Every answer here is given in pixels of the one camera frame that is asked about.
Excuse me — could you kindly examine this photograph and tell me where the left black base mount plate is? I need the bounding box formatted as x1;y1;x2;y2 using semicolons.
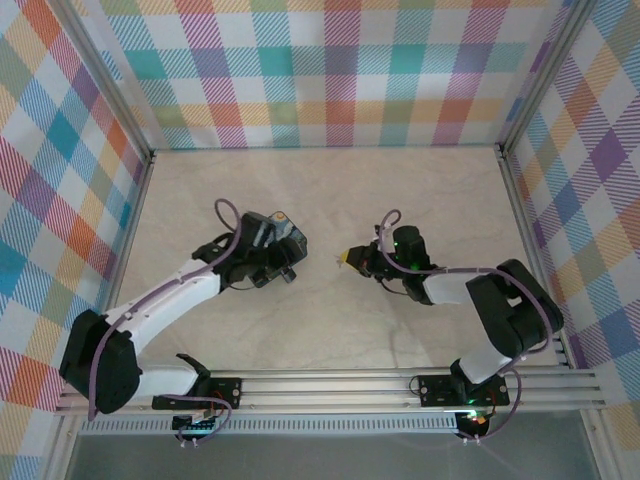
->
151;377;244;412

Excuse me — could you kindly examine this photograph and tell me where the starry night painted tin box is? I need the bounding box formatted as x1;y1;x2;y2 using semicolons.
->
249;209;309;289

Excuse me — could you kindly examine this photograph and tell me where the aluminium frame post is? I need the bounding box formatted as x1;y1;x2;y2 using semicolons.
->
498;0;599;156
58;0;155;164

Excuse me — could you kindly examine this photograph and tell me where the aluminium table edge rail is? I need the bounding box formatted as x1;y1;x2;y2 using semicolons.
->
85;149;157;375
495;143;576;370

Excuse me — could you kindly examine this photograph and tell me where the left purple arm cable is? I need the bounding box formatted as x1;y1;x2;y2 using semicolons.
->
87;198;246;446

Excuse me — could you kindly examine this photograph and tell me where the right controller board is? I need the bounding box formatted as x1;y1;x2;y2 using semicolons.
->
455;410;490;437

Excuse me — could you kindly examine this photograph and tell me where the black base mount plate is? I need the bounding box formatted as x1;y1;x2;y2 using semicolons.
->
151;377;244;412
417;373;511;408

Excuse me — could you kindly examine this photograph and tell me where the slotted grey cable duct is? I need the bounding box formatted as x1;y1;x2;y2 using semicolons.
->
78;415;461;437

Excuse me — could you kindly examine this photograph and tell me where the controller board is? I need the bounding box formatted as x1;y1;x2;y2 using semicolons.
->
171;412;221;435
455;410;490;437

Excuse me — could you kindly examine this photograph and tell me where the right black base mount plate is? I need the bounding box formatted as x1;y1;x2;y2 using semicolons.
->
417;373;511;408

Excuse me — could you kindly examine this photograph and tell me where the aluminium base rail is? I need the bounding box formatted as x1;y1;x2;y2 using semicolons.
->
53;368;607;417

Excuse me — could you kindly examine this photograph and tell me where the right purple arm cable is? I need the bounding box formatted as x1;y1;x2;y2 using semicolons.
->
377;208;554;445

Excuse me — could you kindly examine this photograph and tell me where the left controller board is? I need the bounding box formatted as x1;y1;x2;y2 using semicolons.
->
171;412;221;435

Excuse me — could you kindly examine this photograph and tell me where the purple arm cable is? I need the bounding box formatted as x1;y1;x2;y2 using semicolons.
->
87;198;246;446
377;208;554;445

